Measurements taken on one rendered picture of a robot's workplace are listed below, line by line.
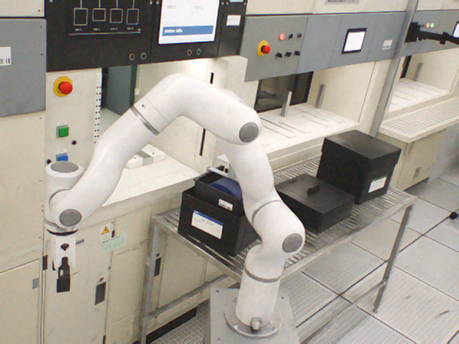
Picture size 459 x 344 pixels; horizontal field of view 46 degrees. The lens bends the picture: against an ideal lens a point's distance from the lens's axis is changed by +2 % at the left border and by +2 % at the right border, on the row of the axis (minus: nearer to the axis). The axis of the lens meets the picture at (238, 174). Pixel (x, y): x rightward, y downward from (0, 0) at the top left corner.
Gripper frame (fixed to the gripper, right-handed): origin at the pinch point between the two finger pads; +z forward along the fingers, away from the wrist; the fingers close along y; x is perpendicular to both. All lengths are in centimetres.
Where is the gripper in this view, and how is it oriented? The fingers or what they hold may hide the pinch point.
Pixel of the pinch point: (61, 276)
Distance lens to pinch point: 149.5
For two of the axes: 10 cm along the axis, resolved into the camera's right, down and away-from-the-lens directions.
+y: -3.9, -4.5, 8.0
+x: -9.1, 0.4, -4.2
